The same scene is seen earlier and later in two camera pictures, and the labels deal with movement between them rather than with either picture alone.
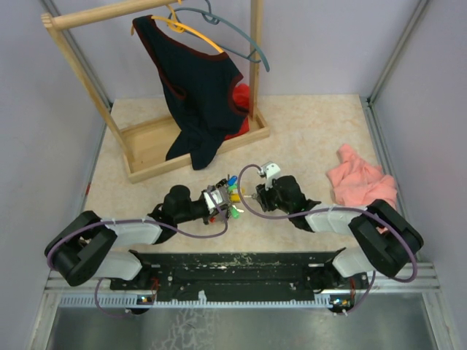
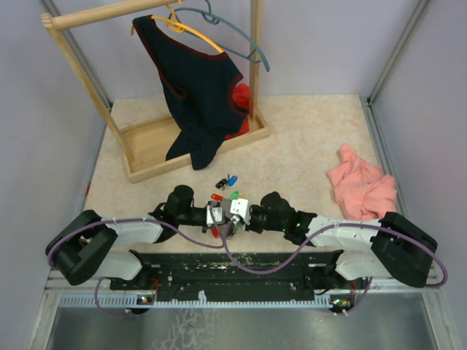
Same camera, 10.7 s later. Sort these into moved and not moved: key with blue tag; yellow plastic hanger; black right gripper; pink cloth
Moved: black right gripper
Not moved: yellow plastic hanger; pink cloth; key with blue tag
